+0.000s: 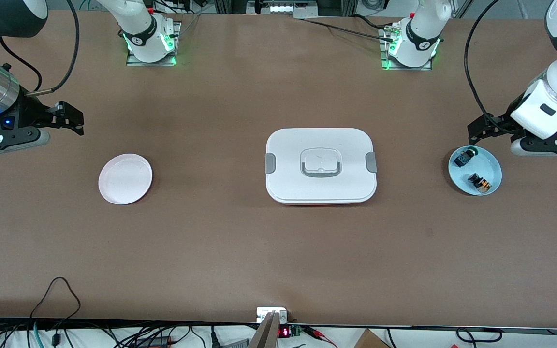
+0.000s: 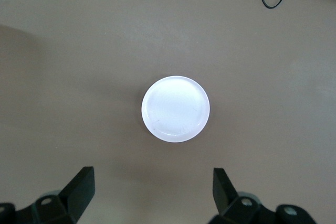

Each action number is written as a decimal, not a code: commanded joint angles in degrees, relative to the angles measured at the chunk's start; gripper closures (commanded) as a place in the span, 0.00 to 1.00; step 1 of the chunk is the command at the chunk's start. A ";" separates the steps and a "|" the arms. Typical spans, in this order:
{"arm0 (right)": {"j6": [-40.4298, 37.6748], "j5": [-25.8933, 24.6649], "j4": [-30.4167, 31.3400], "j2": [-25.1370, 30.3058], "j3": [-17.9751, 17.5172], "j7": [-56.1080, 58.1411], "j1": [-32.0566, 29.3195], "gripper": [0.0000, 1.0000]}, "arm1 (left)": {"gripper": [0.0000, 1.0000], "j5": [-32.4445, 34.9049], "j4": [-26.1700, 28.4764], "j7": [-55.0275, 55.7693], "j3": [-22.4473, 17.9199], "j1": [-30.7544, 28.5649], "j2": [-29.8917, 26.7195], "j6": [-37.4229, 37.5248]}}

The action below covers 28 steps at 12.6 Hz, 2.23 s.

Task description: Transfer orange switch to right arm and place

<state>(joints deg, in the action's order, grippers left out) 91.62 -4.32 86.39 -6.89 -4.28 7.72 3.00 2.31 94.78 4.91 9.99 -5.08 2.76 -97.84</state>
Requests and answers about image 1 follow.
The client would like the white lidded lunch box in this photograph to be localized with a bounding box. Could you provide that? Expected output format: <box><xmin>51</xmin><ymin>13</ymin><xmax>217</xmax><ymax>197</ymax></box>
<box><xmin>265</xmin><ymin>128</ymin><xmax>378</xmax><ymax>206</ymax></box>

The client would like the red clip lead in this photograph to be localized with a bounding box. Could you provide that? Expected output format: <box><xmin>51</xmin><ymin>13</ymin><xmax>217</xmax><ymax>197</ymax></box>
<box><xmin>303</xmin><ymin>326</ymin><xmax>339</xmax><ymax>348</ymax></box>

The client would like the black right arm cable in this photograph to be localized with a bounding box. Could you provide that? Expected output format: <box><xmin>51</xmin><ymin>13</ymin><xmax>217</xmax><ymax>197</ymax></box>
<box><xmin>0</xmin><ymin>0</ymin><xmax>80</xmax><ymax>96</ymax></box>

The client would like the orange black button switch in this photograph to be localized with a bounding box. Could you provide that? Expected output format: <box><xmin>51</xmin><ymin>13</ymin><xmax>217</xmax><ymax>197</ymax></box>
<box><xmin>468</xmin><ymin>173</ymin><xmax>493</xmax><ymax>194</ymax></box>

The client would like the small white metal bracket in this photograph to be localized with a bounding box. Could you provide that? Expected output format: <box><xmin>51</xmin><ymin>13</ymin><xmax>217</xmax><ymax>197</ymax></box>
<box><xmin>256</xmin><ymin>307</ymin><xmax>289</xmax><ymax>324</ymax></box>

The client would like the black green button switch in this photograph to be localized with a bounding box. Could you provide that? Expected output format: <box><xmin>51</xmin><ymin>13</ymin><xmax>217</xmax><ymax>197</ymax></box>
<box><xmin>454</xmin><ymin>149</ymin><xmax>481</xmax><ymax>168</ymax></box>

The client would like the thin black looped cable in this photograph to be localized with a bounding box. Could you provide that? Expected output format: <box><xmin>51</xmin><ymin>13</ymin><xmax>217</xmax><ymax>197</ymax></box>
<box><xmin>29</xmin><ymin>276</ymin><xmax>82</xmax><ymax>322</ymax></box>

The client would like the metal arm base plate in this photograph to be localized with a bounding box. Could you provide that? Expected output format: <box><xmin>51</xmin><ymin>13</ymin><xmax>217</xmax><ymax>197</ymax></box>
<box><xmin>126</xmin><ymin>22</ymin><xmax>182</xmax><ymax>67</ymax></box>
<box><xmin>380</xmin><ymin>27</ymin><xmax>433</xmax><ymax>71</ymax></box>

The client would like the light blue round plate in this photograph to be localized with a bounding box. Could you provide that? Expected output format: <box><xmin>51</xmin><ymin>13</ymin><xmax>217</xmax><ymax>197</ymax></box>
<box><xmin>448</xmin><ymin>145</ymin><xmax>503</xmax><ymax>196</ymax></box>

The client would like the black power adapter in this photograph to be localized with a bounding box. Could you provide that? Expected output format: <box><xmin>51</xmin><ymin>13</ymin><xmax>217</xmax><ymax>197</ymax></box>
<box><xmin>137</xmin><ymin>335</ymin><xmax>174</xmax><ymax>348</ymax></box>

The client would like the brown cardboard box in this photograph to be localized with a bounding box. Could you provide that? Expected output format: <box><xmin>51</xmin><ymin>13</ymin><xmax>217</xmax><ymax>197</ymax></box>
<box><xmin>353</xmin><ymin>329</ymin><xmax>392</xmax><ymax>348</ymax></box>

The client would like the pink round plate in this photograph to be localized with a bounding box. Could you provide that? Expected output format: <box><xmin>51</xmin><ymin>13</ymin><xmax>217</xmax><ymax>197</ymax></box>
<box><xmin>98</xmin><ymin>153</ymin><xmax>154</xmax><ymax>205</ymax></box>

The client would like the black cable across table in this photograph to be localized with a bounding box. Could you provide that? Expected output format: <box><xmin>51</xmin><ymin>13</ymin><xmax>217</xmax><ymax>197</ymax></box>
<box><xmin>300</xmin><ymin>17</ymin><xmax>397</xmax><ymax>43</ymax></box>

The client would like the grey aluminium bar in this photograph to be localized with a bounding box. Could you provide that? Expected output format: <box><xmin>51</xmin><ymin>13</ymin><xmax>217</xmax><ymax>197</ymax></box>
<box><xmin>249</xmin><ymin>311</ymin><xmax>280</xmax><ymax>348</ymax></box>

